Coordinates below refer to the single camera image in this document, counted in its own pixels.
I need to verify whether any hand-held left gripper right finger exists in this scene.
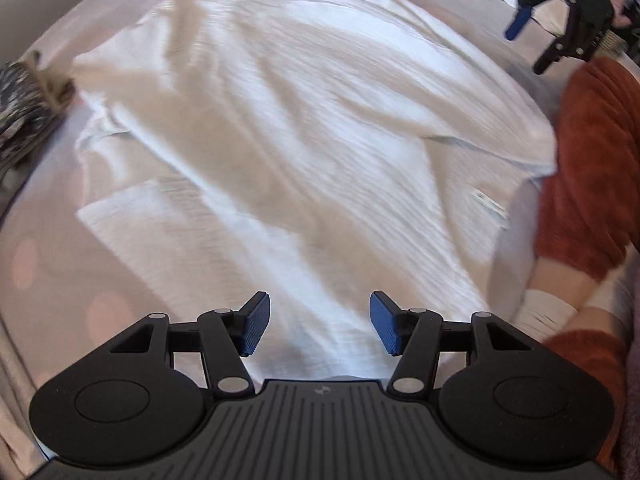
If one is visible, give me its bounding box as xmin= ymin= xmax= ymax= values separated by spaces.
xmin=370 ymin=291 xmax=546 ymax=401

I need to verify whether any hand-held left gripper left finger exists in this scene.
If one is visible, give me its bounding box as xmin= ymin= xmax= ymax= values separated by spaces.
xmin=95 ymin=291 xmax=271 ymax=401

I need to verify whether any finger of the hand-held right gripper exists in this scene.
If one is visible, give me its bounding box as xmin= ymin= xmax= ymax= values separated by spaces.
xmin=505 ymin=0 xmax=558 ymax=41
xmin=532 ymin=25 xmax=596 ymax=77

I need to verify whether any white muslin cloth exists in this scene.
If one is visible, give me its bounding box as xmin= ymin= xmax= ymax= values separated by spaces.
xmin=72 ymin=0 xmax=558 ymax=381

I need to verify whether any person's right hand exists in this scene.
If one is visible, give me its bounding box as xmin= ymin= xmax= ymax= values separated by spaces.
xmin=614 ymin=0 xmax=638 ymax=28

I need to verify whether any polka dot bed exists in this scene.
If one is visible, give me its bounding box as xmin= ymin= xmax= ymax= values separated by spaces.
xmin=0 ymin=0 xmax=591 ymax=461

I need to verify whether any folded beige garment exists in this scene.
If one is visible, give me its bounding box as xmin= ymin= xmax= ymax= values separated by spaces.
xmin=20 ymin=50 xmax=76 ymax=111

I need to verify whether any folded dark floral garment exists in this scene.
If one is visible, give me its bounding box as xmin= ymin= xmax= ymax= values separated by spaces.
xmin=0 ymin=62 xmax=56 ymax=166

